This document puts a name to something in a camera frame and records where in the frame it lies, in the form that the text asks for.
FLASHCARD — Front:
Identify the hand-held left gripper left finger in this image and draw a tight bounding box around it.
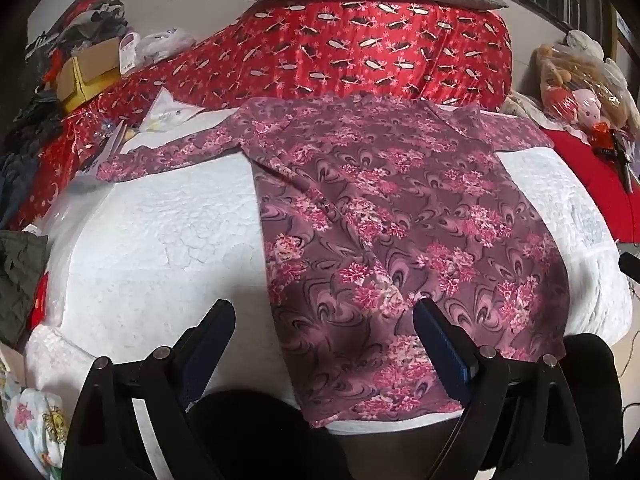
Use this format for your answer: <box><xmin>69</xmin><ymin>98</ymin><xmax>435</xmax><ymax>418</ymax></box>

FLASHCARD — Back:
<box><xmin>61</xmin><ymin>299</ymin><xmax>237</xmax><ymax>480</ymax></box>

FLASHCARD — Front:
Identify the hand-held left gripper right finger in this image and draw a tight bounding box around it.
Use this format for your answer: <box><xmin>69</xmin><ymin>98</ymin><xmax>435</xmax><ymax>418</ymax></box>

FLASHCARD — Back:
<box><xmin>412</xmin><ymin>298</ymin><xmax>591</xmax><ymax>480</ymax></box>

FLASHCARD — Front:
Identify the purple floral shirt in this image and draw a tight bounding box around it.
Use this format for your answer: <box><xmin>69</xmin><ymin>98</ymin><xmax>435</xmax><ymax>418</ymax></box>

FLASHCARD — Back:
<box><xmin>96</xmin><ymin>95</ymin><xmax>572</xmax><ymax>428</ymax></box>

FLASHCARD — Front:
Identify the heap of dark clothes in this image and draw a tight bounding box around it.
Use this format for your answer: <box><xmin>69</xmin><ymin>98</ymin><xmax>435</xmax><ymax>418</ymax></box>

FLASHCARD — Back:
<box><xmin>0</xmin><ymin>90</ymin><xmax>66</xmax><ymax>231</ymax></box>

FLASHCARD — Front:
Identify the pile of mixed clothes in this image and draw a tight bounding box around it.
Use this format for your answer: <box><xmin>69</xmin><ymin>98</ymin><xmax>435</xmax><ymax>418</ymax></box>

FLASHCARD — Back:
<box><xmin>22</xmin><ymin>0</ymin><xmax>131</xmax><ymax>86</ymax></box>

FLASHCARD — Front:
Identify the plain red cloth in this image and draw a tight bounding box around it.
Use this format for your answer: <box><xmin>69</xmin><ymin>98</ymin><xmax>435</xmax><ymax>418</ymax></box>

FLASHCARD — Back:
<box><xmin>542</xmin><ymin>125</ymin><xmax>640</xmax><ymax>243</ymax></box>

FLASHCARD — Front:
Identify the white quilted bed cover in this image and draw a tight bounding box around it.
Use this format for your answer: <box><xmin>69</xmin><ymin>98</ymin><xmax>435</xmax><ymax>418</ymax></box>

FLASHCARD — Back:
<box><xmin>22</xmin><ymin>105</ymin><xmax>633</xmax><ymax>461</ymax></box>

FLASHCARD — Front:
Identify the orange tool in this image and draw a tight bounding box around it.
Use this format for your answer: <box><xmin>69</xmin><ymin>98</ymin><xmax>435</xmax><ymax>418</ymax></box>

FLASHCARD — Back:
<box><xmin>590</xmin><ymin>122</ymin><xmax>633</xmax><ymax>191</ymax></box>

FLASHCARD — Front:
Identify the small red packet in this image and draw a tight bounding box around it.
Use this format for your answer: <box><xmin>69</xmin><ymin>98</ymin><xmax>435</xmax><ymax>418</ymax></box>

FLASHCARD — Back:
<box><xmin>27</xmin><ymin>272</ymin><xmax>51</xmax><ymax>331</ymax></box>

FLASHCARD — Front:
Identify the bag of plush toys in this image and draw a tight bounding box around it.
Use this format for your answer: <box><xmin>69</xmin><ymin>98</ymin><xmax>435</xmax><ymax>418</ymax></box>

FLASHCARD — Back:
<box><xmin>535</xmin><ymin>30</ymin><xmax>640</xmax><ymax>128</ymax></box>

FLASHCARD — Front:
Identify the white floral cloth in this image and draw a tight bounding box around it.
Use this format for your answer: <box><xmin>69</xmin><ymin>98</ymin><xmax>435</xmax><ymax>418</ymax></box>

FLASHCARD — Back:
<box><xmin>2</xmin><ymin>387</ymin><xmax>68</xmax><ymax>480</ymax></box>

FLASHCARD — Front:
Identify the dark green cloth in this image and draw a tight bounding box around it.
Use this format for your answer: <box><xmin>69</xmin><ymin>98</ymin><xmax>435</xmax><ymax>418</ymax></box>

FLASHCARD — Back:
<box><xmin>0</xmin><ymin>230</ymin><xmax>51</xmax><ymax>353</ymax></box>

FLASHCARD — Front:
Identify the yellow box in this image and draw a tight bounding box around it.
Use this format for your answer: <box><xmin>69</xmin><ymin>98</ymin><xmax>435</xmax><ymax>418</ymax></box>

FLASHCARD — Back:
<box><xmin>55</xmin><ymin>57</ymin><xmax>123</xmax><ymax>113</ymax></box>

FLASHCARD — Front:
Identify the white and red packet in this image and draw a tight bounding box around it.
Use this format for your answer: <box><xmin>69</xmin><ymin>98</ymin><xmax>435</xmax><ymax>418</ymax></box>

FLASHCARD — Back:
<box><xmin>119</xmin><ymin>32</ymin><xmax>141</xmax><ymax>73</ymax></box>

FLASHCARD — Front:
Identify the white plastic bag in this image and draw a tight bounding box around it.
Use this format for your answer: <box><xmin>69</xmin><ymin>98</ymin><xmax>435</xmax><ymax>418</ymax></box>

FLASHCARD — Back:
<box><xmin>135</xmin><ymin>27</ymin><xmax>196</xmax><ymax>66</ymax></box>

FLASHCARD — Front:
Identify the brown cardboard box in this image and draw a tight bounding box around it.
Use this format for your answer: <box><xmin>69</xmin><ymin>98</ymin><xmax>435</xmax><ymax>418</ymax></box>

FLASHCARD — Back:
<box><xmin>70</xmin><ymin>35</ymin><xmax>126</xmax><ymax>86</ymax></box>

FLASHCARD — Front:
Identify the red patterned quilt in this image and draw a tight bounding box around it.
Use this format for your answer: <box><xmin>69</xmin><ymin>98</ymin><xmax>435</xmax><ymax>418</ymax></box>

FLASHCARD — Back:
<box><xmin>12</xmin><ymin>0</ymin><xmax>516</xmax><ymax>231</ymax></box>

